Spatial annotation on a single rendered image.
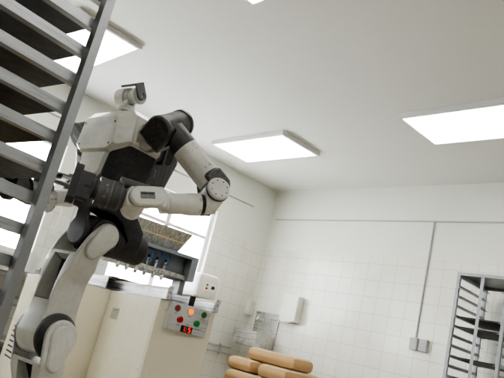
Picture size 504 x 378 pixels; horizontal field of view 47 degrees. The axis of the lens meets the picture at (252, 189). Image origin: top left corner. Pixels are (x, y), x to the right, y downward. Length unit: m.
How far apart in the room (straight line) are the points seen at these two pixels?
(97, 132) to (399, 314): 5.40
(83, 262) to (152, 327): 1.16
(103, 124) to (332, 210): 6.17
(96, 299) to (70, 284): 1.68
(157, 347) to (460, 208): 4.62
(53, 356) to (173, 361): 1.27
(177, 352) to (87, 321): 0.74
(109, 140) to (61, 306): 0.55
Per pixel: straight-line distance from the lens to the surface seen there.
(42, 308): 1.97
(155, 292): 3.15
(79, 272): 1.97
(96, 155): 2.04
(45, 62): 1.74
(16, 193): 1.68
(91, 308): 3.65
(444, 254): 6.89
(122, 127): 2.00
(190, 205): 1.83
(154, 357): 3.07
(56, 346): 1.93
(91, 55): 1.79
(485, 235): 6.74
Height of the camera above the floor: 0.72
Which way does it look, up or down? 15 degrees up
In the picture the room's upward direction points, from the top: 14 degrees clockwise
